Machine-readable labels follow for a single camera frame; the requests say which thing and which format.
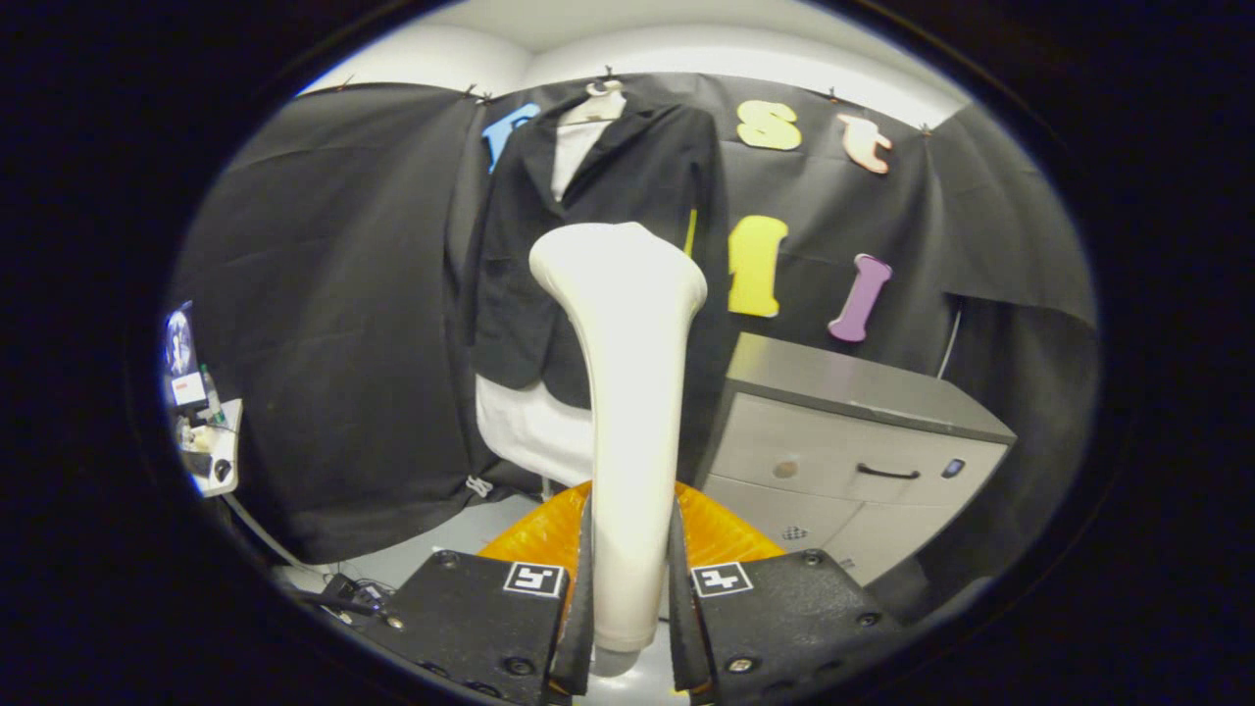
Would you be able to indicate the green capped bottle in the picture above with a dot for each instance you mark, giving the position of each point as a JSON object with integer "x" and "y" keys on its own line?
{"x": 210, "y": 392}

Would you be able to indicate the white clothes hanger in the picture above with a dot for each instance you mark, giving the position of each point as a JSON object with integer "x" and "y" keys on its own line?
{"x": 600, "y": 106}

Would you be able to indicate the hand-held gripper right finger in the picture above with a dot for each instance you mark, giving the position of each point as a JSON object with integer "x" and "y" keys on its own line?
{"x": 683, "y": 642}

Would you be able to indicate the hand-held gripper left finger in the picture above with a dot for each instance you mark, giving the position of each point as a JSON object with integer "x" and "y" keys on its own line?
{"x": 578, "y": 642}

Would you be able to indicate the black backdrop cloth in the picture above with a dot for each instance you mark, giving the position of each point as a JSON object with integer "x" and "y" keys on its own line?
{"x": 343, "y": 294}

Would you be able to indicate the grey cabinet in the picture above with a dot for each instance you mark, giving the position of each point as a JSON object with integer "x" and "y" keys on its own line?
{"x": 833, "y": 441}

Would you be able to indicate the white shirt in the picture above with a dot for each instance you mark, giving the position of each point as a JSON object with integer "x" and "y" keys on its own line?
{"x": 534, "y": 431}

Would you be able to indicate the black power adapter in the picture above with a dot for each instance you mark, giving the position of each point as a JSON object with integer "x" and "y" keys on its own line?
{"x": 345, "y": 591}

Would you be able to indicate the white side desk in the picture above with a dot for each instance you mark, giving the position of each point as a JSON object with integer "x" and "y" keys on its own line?
{"x": 229, "y": 431}

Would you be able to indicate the black suit jacket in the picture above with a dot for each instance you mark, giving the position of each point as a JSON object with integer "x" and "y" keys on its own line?
{"x": 647, "y": 176}

